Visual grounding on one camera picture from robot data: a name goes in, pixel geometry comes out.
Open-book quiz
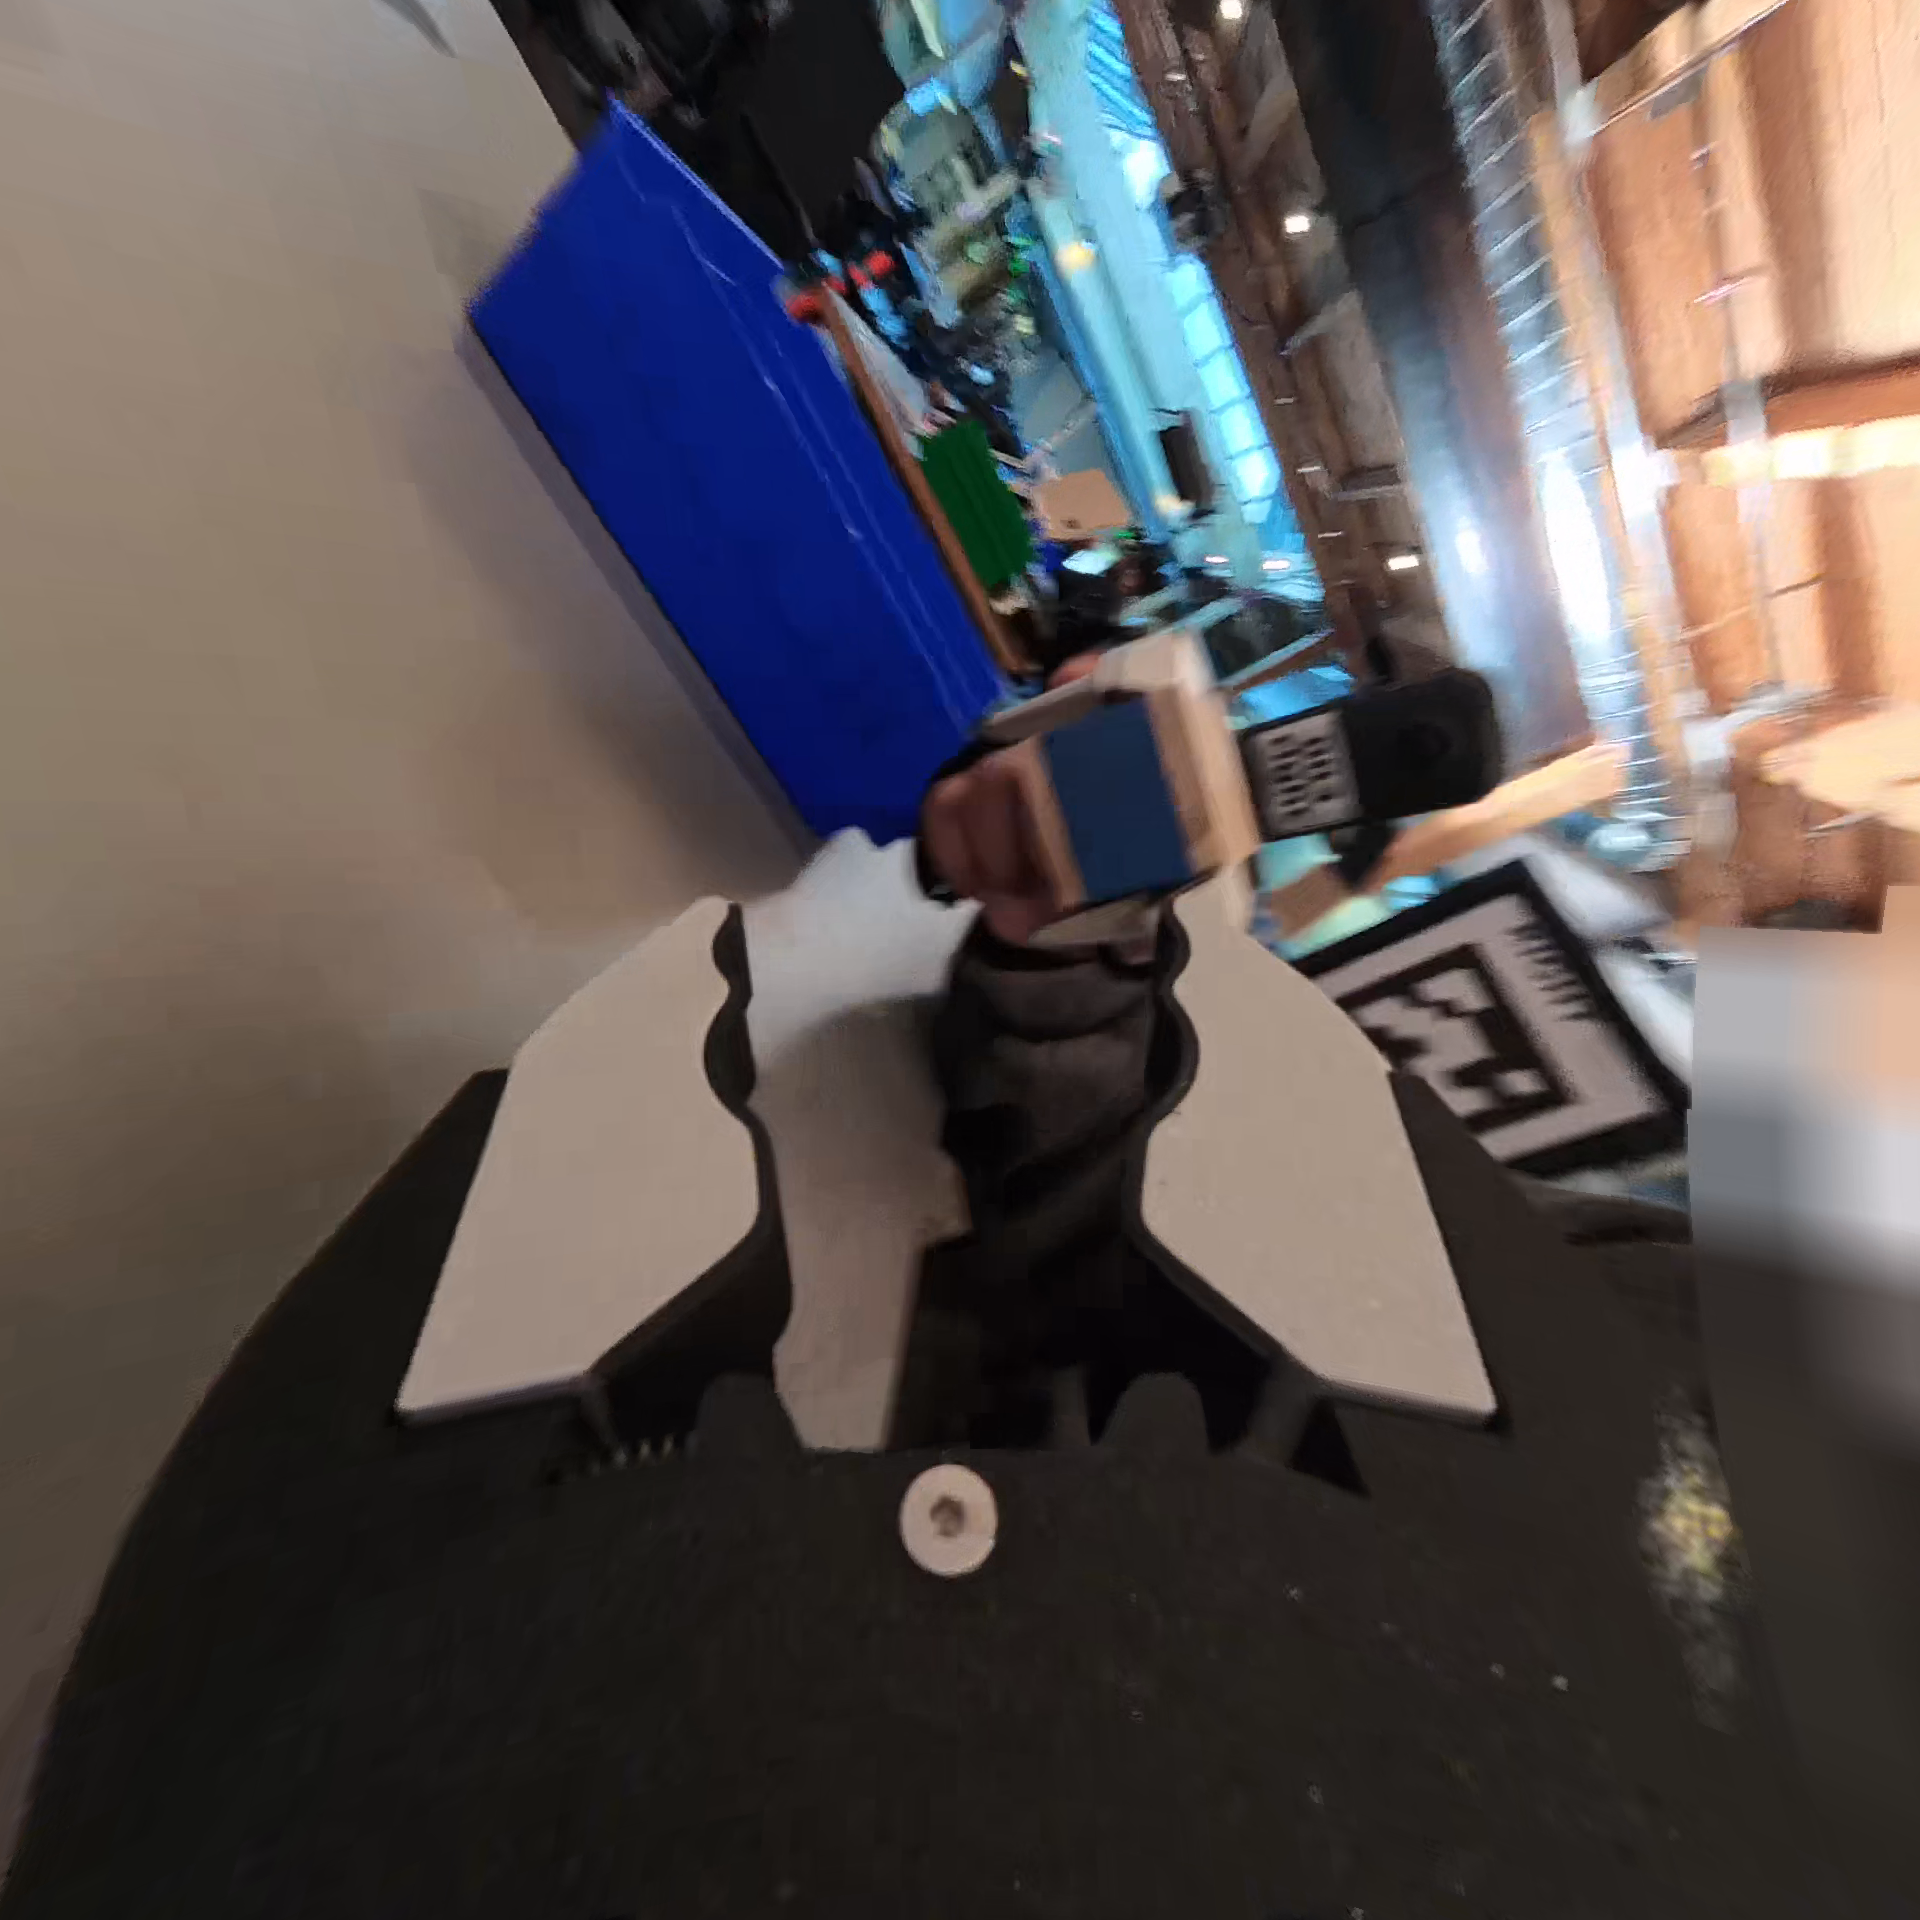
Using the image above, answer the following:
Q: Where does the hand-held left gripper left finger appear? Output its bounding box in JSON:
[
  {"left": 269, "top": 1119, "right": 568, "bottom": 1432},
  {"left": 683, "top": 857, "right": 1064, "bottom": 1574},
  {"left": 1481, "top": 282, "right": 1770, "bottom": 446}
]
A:
[{"left": 393, "top": 897, "right": 789, "bottom": 1465}]

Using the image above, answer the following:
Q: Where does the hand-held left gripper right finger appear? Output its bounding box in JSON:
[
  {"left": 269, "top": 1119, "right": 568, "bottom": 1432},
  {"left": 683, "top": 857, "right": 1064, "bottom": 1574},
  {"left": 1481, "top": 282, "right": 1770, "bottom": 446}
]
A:
[{"left": 1118, "top": 901, "right": 1501, "bottom": 1465}]

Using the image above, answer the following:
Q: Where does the wooden cube with blue stripe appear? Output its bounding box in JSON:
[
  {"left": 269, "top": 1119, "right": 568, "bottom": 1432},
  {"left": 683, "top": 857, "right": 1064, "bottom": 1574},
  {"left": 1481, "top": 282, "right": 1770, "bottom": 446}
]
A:
[{"left": 1018, "top": 638, "right": 1262, "bottom": 915}]

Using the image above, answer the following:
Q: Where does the blue plastic bin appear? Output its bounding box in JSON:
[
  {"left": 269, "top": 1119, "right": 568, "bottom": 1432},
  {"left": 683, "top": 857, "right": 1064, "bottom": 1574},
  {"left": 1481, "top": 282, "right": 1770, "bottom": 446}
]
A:
[{"left": 469, "top": 97, "right": 1010, "bottom": 841}]

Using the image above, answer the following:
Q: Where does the person's right forearm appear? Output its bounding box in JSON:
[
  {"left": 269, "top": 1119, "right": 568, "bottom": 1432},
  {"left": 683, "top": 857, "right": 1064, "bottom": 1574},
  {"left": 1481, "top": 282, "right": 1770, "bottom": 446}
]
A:
[{"left": 937, "top": 907, "right": 1186, "bottom": 1442}]

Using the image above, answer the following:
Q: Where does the person's right hand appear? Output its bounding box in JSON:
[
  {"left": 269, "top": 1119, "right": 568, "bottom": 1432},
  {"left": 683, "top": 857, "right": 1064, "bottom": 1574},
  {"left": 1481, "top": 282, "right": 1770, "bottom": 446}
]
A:
[{"left": 914, "top": 747, "right": 1055, "bottom": 942}]

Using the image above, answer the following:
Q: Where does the green plastic crate stack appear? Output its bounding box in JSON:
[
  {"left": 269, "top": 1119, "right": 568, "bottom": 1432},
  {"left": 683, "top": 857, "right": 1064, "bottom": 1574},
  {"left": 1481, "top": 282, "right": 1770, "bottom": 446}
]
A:
[{"left": 918, "top": 422, "right": 1038, "bottom": 594}]

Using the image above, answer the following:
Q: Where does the black framed marker sign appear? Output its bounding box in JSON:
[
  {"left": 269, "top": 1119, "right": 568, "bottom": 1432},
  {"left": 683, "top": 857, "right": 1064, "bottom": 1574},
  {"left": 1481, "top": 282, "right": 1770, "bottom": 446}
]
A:
[{"left": 1295, "top": 855, "right": 1689, "bottom": 1175}]

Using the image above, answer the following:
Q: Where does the spiral silver duct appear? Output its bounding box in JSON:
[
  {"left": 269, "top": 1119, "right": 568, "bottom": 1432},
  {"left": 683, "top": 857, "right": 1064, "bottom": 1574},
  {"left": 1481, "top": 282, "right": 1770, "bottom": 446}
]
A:
[{"left": 1424, "top": 0, "right": 1642, "bottom": 753}]

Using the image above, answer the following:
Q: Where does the smooth dark duct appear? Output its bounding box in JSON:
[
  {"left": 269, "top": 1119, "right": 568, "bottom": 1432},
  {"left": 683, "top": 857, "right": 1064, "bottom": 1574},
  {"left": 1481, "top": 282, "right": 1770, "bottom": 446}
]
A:
[{"left": 1274, "top": 0, "right": 1518, "bottom": 707}]

